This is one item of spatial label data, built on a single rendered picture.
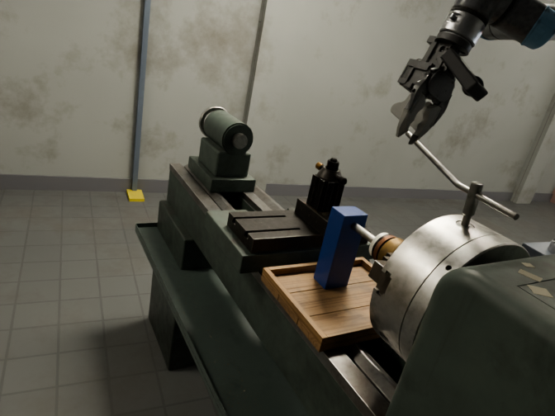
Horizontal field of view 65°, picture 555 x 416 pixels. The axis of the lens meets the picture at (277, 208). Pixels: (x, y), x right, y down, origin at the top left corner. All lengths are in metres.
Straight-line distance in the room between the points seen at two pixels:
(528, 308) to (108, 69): 3.39
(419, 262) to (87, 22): 3.18
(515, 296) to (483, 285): 0.04
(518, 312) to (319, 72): 3.72
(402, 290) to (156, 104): 3.17
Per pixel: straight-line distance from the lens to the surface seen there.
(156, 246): 1.99
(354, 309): 1.17
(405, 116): 0.89
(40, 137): 3.80
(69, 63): 3.67
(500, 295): 0.64
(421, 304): 0.81
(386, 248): 1.02
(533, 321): 0.62
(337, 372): 1.01
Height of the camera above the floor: 1.50
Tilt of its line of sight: 22 degrees down
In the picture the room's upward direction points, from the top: 12 degrees clockwise
